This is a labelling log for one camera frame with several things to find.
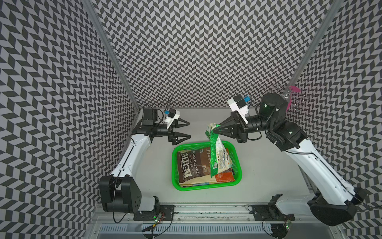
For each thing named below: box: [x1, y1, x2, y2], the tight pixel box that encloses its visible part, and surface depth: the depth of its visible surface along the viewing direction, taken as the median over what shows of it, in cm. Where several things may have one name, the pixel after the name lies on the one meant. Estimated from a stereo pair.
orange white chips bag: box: [178, 168, 236, 185], surface depth 77 cm
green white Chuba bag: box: [204, 122, 234, 178], surface depth 49 cm
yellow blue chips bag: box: [179, 181, 231, 188], surface depth 77 cm
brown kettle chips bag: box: [177, 146, 218, 185], surface depth 77 cm
